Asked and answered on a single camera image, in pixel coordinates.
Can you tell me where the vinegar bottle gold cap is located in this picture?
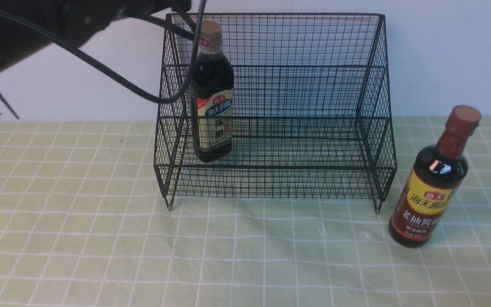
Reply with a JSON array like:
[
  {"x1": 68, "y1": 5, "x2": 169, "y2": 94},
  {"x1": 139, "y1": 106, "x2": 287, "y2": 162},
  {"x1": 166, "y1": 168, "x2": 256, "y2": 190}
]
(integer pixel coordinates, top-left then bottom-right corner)
[{"x1": 189, "y1": 20, "x2": 234, "y2": 163}]

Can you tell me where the soy sauce bottle red cap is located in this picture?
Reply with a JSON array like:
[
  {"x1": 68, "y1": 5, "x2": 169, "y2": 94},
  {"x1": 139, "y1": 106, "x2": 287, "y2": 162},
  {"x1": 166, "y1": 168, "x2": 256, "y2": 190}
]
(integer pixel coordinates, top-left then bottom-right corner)
[{"x1": 388, "y1": 105, "x2": 482, "y2": 248}]

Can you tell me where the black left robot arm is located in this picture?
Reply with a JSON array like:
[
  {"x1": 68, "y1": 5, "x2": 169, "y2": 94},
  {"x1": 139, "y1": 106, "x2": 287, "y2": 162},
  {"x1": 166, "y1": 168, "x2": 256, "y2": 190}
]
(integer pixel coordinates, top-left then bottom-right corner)
[{"x1": 0, "y1": 0, "x2": 206, "y2": 118}]

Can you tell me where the green checkered tablecloth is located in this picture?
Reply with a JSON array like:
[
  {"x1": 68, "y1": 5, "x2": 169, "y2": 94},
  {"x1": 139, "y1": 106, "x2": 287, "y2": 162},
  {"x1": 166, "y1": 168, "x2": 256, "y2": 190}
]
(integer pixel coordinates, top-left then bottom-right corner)
[{"x1": 0, "y1": 116, "x2": 491, "y2": 307}]

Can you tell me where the black wire mesh shelf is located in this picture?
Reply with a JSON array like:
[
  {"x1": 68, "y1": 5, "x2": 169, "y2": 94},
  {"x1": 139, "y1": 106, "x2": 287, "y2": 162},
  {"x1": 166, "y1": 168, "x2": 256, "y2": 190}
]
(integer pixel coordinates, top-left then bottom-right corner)
[{"x1": 153, "y1": 12, "x2": 397, "y2": 212}]

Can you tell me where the black cable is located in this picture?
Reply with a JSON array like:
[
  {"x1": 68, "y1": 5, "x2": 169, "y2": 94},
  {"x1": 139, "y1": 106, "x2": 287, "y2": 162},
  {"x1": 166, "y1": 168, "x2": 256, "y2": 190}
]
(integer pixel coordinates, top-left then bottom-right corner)
[{"x1": 0, "y1": 0, "x2": 208, "y2": 104}]

